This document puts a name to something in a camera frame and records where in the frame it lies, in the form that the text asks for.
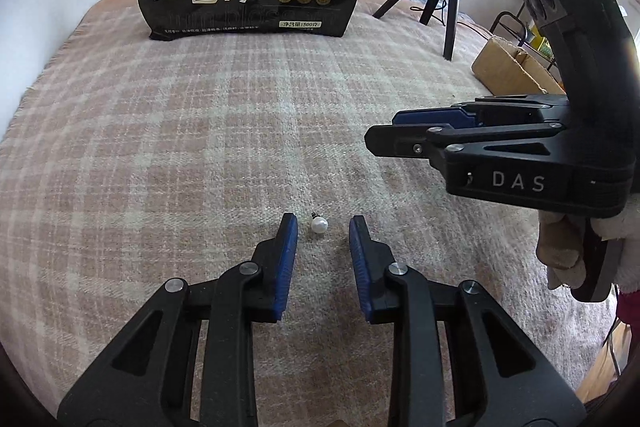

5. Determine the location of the single white pearl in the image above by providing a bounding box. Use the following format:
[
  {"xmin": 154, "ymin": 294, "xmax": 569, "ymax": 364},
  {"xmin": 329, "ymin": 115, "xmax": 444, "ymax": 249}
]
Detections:
[{"xmin": 310, "ymin": 212, "xmax": 329, "ymax": 235}]

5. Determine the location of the right gloved hand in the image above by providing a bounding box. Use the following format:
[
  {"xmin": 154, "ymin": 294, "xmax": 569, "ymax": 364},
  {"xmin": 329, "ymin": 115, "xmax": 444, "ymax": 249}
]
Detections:
[{"xmin": 534, "ymin": 200, "xmax": 640, "ymax": 295}]

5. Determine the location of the cardboard box tray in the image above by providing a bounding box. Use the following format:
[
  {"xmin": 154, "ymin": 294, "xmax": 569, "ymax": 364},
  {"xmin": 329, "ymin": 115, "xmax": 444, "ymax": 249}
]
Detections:
[{"xmin": 471, "ymin": 37, "xmax": 565, "ymax": 95}]

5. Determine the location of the black clothes rack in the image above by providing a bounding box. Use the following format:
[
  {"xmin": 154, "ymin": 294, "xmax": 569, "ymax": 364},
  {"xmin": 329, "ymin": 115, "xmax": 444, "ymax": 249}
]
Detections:
[{"xmin": 489, "ymin": 3, "xmax": 556, "ymax": 72}]

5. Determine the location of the yellow crate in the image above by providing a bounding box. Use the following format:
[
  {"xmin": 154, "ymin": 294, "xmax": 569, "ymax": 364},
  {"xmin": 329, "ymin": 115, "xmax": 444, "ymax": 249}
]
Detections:
[{"xmin": 528, "ymin": 23, "xmax": 553, "ymax": 60}]

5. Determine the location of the pink plaid blanket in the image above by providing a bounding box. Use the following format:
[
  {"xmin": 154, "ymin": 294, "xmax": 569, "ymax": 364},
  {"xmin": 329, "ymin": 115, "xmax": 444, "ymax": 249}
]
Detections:
[{"xmin": 1, "ymin": 0, "xmax": 614, "ymax": 426}]

